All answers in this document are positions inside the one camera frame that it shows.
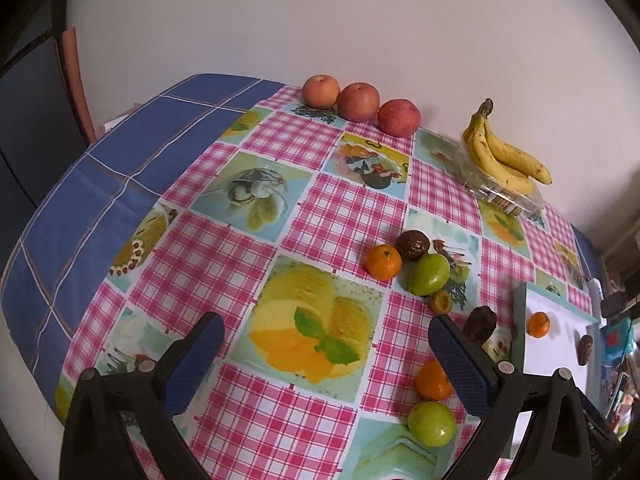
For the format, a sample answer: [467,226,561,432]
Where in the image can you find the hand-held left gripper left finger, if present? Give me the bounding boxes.
[59,311,226,480]

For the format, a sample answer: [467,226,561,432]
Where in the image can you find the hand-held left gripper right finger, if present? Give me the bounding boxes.
[429,314,593,480]

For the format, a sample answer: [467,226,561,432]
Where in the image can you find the orange tangerine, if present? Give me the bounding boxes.
[527,311,551,337]
[415,359,453,402]
[365,243,404,282]

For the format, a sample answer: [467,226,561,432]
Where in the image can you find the green jujube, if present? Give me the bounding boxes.
[407,401,457,447]
[406,253,451,296]

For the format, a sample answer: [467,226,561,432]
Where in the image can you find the white tray with teal rim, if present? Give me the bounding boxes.
[507,281,601,461]

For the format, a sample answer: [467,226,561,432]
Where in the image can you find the dark purple passion fruit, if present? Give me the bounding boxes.
[396,230,431,261]

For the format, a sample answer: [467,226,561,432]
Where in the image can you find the teal toy box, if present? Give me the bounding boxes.
[599,320,633,366]

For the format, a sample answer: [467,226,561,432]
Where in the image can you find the clear plastic clamshell box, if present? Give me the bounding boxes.
[452,135,547,218]

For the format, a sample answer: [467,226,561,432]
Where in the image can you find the pink checkered printed tablecloth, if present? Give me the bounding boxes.
[52,85,593,480]

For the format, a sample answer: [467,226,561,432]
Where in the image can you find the yellow banana bunch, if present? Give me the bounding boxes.
[461,98,553,197]

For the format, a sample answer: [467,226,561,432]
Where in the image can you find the red apple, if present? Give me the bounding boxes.
[377,99,420,137]
[301,74,341,109]
[336,82,380,123]

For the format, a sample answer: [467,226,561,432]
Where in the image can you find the reddish wooden board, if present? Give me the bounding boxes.
[59,27,97,143]

